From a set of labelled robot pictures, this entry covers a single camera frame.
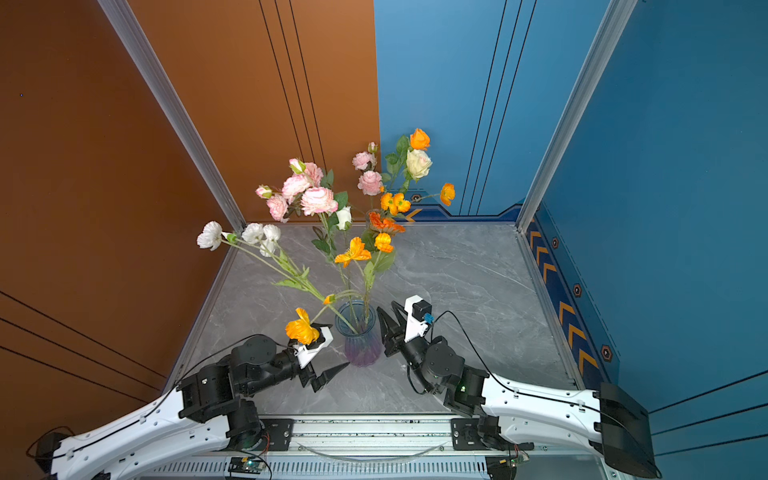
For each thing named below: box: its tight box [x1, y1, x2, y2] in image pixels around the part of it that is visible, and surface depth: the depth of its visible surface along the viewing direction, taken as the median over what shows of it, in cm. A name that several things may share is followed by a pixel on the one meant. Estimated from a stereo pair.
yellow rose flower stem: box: [386, 128, 431, 186], surface depth 89 cm
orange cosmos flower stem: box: [285, 232, 394, 345], surface depth 60 cm
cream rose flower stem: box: [401, 149, 433, 192], surface depth 76 cm
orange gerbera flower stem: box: [366, 212, 405, 325], surface depth 67 cm
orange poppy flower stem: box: [411, 183, 456, 206], surface depth 81 cm
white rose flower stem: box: [336, 206, 352, 231], surface depth 68 cm
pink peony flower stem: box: [352, 141, 383, 209], surface depth 91 cm
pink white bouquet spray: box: [281, 158, 356, 324], surface depth 63 cm
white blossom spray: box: [196, 221, 359, 335], surface depth 66 cm
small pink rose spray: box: [255, 174, 309, 223], surface depth 67 cm
